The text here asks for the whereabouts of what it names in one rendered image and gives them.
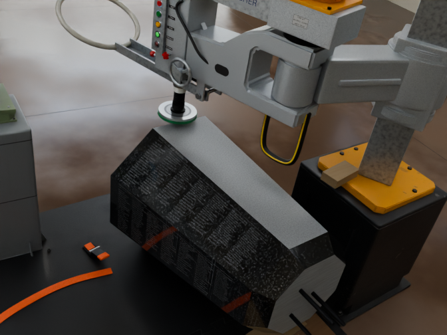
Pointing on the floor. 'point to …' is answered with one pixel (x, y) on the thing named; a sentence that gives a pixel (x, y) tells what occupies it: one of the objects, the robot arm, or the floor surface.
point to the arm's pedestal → (18, 189)
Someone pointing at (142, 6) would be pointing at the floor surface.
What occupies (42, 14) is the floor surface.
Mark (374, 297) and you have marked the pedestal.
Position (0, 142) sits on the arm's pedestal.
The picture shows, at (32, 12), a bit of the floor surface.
